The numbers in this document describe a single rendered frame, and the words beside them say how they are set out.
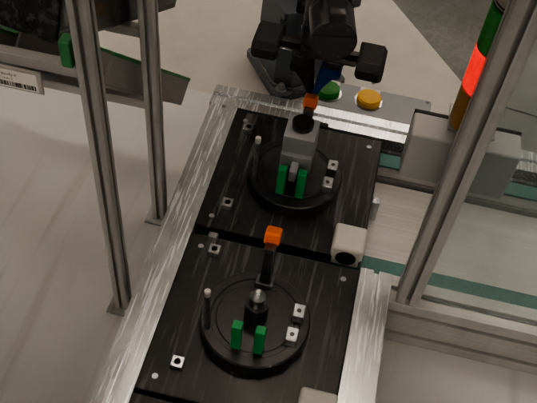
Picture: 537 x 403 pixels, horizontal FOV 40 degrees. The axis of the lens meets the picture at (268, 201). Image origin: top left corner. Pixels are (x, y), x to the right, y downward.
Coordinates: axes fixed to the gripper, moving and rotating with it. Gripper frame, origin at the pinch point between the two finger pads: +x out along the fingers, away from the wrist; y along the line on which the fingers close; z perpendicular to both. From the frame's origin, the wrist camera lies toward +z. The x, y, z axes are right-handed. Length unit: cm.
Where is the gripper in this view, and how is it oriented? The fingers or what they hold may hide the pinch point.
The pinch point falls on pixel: (315, 78)
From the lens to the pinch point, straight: 109.9
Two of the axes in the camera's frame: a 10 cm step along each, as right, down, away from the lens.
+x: -0.8, 6.2, 7.8
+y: -9.7, -2.3, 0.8
